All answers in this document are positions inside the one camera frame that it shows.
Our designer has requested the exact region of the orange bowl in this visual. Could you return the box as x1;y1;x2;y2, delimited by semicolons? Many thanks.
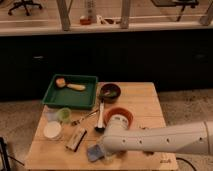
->
104;107;133;130

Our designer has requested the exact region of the black floor cable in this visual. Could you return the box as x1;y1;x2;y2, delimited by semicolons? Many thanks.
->
175;156;201;171

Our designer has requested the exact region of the dark brown bowl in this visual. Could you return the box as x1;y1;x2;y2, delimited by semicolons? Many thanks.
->
99;83;121;103

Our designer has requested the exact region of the green plastic cup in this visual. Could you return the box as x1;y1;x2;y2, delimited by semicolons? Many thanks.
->
57;108;71;123

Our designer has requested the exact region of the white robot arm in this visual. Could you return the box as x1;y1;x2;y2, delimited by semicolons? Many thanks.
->
101;114;213;155

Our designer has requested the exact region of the blue sponge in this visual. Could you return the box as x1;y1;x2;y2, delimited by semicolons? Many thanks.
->
87;144;104;162

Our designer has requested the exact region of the red bowl on shelf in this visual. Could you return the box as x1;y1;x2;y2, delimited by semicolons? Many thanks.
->
79;16;92;25

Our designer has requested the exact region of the white round lid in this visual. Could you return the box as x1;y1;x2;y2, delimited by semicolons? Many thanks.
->
43;121;62;140

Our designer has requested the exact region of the green plastic tray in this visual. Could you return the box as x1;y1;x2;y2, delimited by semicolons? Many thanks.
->
42;74;98;110

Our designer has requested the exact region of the brown rectangular block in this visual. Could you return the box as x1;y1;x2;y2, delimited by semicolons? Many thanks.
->
66;127;87;152

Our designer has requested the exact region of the clear plastic container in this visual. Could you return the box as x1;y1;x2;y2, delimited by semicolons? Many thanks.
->
45;110;58;122

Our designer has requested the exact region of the black office chair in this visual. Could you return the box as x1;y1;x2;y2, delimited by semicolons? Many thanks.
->
8;0;43;16

